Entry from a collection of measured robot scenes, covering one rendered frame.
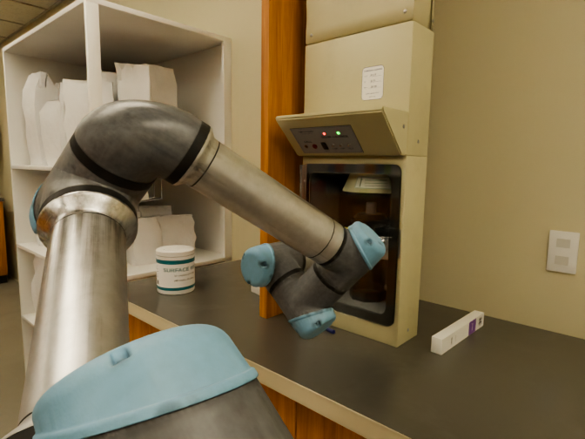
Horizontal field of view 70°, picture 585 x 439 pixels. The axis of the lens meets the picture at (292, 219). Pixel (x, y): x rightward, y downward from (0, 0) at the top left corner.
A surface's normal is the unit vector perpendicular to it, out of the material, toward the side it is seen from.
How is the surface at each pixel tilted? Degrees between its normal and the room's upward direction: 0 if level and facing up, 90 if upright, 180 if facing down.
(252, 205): 111
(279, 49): 90
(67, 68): 90
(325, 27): 90
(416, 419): 0
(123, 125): 71
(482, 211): 90
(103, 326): 41
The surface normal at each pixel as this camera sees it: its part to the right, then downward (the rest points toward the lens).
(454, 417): 0.02, -0.99
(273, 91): 0.74, 0.10
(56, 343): -0.15, -0.71
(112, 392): -0.04, -0.51
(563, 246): -0.67, 0.08
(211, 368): 0.56, -0.73
